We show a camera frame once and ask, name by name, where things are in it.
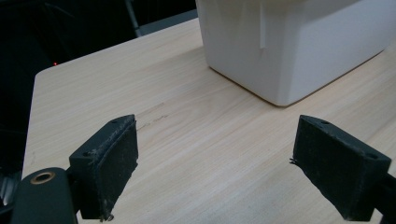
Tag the white plastic storage bin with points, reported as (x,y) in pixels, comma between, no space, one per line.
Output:
(295,53)

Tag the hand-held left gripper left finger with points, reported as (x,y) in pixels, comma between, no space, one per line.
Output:
(106,161)

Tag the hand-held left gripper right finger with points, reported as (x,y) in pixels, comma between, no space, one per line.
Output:
(339,168)

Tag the grey metal stand pole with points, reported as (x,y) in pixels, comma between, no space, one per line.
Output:
(133,18)

